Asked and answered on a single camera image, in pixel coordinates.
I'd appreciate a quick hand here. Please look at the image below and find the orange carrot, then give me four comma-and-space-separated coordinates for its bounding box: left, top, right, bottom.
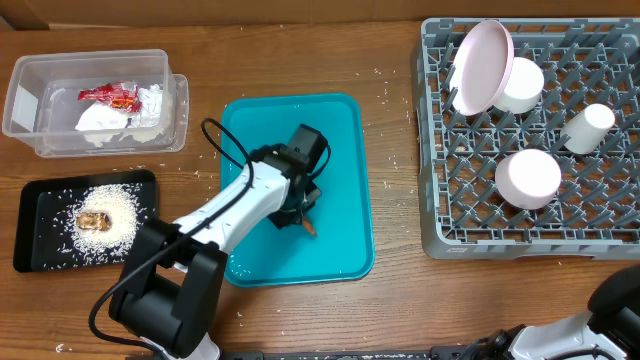
301, 214, 318, 237

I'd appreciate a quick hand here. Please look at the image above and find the white tissue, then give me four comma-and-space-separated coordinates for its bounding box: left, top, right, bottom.
127, 84, 163, 128

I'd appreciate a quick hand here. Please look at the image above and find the red snack wrapper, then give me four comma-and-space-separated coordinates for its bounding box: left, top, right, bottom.
77, 81, 142, 113

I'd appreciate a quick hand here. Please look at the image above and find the brown food scrap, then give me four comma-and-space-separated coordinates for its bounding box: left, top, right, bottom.
75, 212, 112, 232

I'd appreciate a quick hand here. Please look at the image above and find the large white plate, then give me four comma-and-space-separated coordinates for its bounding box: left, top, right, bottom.
449, 20, 514, 116

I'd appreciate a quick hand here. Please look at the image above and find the light green bowl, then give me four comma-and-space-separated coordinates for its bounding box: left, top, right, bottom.
494, 57, 544, 114

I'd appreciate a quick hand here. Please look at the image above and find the white paper cup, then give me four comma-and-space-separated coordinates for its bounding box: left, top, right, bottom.
560, 104, 615, 155

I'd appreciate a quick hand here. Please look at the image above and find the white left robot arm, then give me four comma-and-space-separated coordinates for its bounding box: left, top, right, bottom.
88, 124, 331, 359

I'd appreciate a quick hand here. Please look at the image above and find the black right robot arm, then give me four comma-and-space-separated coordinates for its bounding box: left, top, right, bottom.
458, 265, 639, 360

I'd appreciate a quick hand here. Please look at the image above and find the grey dishwasher rack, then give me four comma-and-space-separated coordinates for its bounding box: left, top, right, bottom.
411, 18, 639, 260

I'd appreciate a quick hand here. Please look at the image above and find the teal plastic tray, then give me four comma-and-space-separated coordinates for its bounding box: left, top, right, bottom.
221, 93, 375, 287

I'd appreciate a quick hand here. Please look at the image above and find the spilled white rice pile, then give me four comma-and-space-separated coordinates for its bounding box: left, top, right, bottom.
33, 183, 156, 271

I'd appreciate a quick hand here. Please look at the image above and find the clear plastic bin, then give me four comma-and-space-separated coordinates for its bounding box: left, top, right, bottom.
2, 49, 189, 158

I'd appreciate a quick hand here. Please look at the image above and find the white crumpled napkin in bin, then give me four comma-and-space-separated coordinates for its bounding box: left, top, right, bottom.
75, 102, 130, 133

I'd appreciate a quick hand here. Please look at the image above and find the black plastic tray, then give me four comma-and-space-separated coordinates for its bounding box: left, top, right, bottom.
13, 170, 159, 273

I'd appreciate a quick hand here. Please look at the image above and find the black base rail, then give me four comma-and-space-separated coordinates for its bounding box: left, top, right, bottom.
220, 345, 466, 360

